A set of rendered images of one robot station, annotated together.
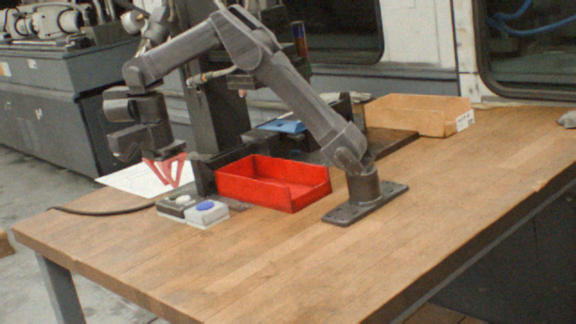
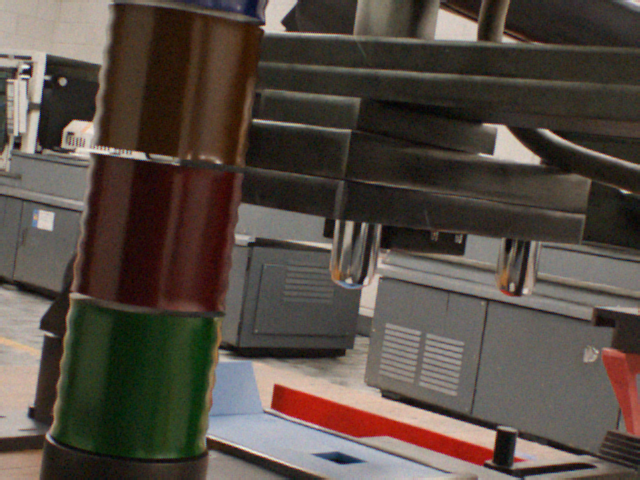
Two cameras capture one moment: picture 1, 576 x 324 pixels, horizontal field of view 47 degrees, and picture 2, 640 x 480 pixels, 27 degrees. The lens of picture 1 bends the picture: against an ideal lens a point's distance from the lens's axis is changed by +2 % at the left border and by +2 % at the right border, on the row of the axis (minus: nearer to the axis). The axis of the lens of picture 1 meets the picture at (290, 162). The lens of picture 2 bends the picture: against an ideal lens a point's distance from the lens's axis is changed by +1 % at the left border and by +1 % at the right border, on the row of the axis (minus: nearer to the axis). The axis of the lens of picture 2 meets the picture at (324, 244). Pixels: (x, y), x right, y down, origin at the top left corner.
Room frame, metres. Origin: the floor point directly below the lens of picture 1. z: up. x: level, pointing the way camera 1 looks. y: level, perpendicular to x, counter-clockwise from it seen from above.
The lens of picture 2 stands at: (2.20, -0.09, 1.12)
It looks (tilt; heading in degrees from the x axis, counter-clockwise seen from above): 3 degrees down; 173
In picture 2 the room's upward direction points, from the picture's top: 8 degrees clockwise
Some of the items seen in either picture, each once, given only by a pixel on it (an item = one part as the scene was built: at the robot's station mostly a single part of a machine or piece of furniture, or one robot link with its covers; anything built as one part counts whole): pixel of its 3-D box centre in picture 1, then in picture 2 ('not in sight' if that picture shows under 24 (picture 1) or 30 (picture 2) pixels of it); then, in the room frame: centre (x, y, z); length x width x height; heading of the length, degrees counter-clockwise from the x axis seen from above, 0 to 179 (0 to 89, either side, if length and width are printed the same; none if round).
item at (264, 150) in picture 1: (285, 141); not in sight; (1.60, 0.00, 0.94); 0.20 x 0.10 x 0.07; 130
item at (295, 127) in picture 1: (286, 121); (299, 421); (1.56, -0.01, 1.00); 0.15 x 0.07 x 0.03; 40
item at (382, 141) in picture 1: (372, 142); not in sight; (1.54, -0.21, 0.91); 0.17 x 0.16 x 0.02; 130
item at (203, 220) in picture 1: (208, 220); not in sight; (1.26, 0.19, 0.90); 0.07 x 0.07 x 0.06; 40
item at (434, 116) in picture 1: (417, 115); not in sight; (1.63, -0.35, 0.93); 0.25 x 0.13 x 0.08; 40
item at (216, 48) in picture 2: (300, 42); (178, 88); (1.87, -0.09, 1.14); 0.04 x 0.04 x 0.03
